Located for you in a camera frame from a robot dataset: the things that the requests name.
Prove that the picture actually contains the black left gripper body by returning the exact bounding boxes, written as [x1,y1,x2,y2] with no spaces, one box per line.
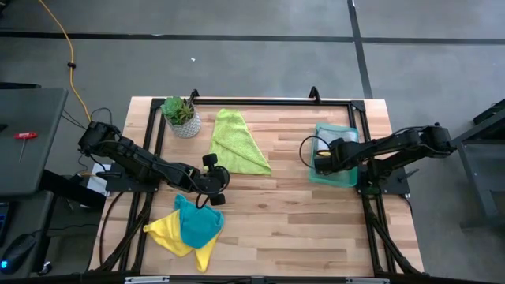
[193,152,232,207]

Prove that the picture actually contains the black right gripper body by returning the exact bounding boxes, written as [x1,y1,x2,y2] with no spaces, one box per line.
[325,137,356,175]

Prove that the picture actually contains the green translucent plastic tray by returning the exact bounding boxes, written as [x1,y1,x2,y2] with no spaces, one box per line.
[309,121,361,189]

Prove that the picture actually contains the green microfiber towel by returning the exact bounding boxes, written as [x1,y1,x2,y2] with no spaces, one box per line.
[208,109,272,176]

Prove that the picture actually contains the teal microfiber towel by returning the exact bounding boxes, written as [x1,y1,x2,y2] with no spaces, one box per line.
[174,193,225,249]

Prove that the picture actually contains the white textured plant pot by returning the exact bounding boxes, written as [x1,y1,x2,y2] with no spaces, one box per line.
[164,112,202,140]

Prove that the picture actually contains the green succulent plant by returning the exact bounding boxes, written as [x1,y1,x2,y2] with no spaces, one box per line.
[160,96,196,126]

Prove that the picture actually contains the white box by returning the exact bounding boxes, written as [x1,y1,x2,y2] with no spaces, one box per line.
[86,163,112,197]

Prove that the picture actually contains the black metal side table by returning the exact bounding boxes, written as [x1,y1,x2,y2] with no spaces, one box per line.
[435,98,505,230]

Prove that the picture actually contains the black support beam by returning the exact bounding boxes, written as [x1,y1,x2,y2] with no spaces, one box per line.
[39,168,108,211]

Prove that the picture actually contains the grey desk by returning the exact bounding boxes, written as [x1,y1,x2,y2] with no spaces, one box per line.
[0,87,69,198]

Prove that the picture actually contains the black computer mouse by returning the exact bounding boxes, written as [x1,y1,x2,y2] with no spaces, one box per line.
[0,232,37,276]

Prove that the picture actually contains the black keyboard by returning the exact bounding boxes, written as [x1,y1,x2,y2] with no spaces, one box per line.
[0,201,11,248]

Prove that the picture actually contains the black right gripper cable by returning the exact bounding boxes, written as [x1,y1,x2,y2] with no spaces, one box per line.
[298,135,331,172]

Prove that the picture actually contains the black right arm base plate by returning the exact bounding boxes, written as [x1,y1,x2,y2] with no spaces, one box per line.
[356,167,411,196]

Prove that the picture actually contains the black metal table frame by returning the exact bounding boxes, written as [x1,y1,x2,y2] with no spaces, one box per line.
[94,85,424,277]

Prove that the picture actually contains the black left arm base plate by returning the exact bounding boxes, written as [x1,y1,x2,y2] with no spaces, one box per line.
[95,161,161,194]

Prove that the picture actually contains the silver aluminium bracket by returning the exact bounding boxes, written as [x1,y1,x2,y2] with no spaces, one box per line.
[345,277,391,284]
[124,275,170,284]

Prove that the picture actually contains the thin black cable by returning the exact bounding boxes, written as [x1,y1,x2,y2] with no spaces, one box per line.
[61,106,116,137]

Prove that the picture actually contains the yellow extension cable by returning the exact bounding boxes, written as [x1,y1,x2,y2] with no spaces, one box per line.
[37,0,92,123]

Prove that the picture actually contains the red-handled hex key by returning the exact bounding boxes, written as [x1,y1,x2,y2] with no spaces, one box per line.
[13,130,39,164]

